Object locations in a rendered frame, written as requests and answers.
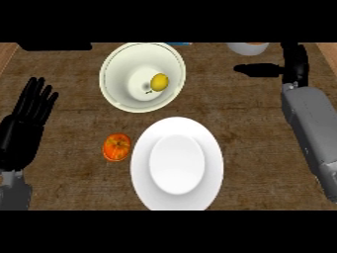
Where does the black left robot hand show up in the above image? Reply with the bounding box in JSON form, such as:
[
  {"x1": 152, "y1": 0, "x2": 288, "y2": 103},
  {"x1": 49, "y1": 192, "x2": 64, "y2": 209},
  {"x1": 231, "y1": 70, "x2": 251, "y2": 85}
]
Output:
[{"x1": 0, "y1": 76, "x2": 59, "y2": 173}]

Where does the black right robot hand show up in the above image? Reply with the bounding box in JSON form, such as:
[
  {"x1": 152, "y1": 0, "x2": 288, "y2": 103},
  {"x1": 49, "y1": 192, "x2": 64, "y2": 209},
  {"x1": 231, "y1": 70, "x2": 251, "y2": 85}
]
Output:
[{"x1": 232, "y1": 42, "x2": 311, "y2": 89}]

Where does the yellow lemon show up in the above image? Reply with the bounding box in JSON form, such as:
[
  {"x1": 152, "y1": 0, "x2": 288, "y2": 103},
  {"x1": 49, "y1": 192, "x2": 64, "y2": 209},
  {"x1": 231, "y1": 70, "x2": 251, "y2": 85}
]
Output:
[{"x1": 149, "y1": 72, "x2": 170, "y2": 93}]

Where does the cream plate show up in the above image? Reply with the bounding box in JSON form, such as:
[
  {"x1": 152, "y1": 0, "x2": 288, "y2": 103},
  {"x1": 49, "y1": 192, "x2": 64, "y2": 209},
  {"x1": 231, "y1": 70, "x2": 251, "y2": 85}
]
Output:
[{"x1": 98, "y1": 42, "x2": 186, "y2": 114}]

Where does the white bowl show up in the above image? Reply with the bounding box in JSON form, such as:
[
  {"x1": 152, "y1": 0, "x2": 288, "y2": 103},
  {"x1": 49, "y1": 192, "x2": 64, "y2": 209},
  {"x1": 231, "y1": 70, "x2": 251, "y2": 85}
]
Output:
[{"x1": 129, "y1": 116, "x2": 225, "y2": 211}]

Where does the pale grey cup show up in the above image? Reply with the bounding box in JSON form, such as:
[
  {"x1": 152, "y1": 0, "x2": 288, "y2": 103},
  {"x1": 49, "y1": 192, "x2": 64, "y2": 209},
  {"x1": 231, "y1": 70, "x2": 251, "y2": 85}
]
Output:
[{"x1": 225, "y1": 42, "x2": 271, "y2": 56}]

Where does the orange round fruit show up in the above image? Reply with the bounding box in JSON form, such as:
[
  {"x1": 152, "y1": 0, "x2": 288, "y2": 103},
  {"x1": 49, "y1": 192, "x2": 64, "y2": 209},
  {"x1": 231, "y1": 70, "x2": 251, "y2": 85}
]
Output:
[{"x1": 101, "y1": 132, "x2": 133, "y2": 162}]

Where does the black flat appliance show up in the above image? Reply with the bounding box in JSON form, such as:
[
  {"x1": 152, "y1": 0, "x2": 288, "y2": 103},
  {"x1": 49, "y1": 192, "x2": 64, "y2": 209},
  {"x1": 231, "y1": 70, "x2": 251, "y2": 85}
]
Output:
[{"x1": 18, "y1": 42, "x2": 93, "y2": 52}]

